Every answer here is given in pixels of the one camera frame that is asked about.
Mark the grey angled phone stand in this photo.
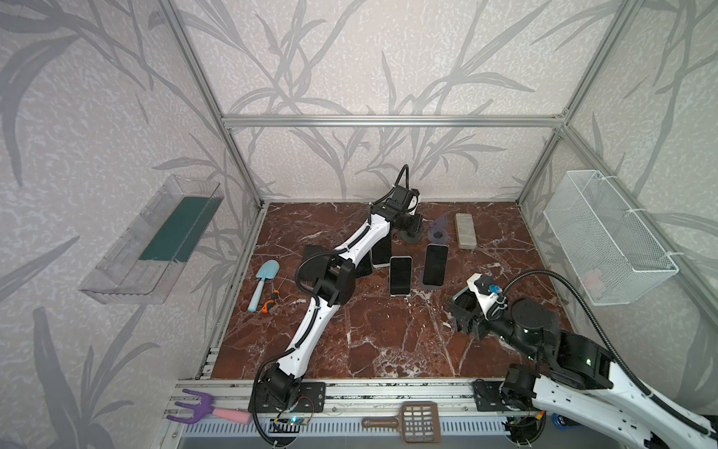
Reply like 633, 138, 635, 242
398, 214, 424, 244

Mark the dark grey round phone stand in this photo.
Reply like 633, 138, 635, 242
427, 215, 449, 245

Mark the black phone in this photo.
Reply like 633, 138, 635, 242
355, 253, 373, 278
370, 234, 393, 269
299, 245, 334, 280

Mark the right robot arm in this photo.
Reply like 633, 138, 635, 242
450, 273, 717, 448

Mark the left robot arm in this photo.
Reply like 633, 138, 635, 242
250, 185, 421, 413

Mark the purple edged phone right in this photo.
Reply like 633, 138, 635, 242
422, 244, 449, 288

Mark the white framed phone centre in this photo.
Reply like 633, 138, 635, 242
389, 256, 412, 297

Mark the grey rectangular block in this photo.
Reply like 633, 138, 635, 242
454, 213, 478, 251

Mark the brown plastic spatula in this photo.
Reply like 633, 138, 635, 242
361, 401, 442, 443

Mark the light blue toy shovel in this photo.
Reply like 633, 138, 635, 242
248, 260, 280, 312

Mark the blue black device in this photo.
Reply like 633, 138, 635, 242
552, 413, 573, 430

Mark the green circuit board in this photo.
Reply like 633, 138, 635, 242
272, 416, 312, 432

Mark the purple pink toy rake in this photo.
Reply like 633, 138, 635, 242
166, 388, 252, 425

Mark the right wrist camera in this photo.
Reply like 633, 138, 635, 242
467, 273, 505, 318

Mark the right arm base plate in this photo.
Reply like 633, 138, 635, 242
471, 379, 507, 412

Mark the white wire mesh basket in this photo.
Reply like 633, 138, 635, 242
544, 169, 679, 306

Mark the orange handled screwdriver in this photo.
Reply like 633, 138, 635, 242
261, 289, 280, 314

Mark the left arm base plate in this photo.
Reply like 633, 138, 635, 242
248, 382, 327, 413

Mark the clear plastic wall shelf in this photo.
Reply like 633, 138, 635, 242
80, 175, 224, 305

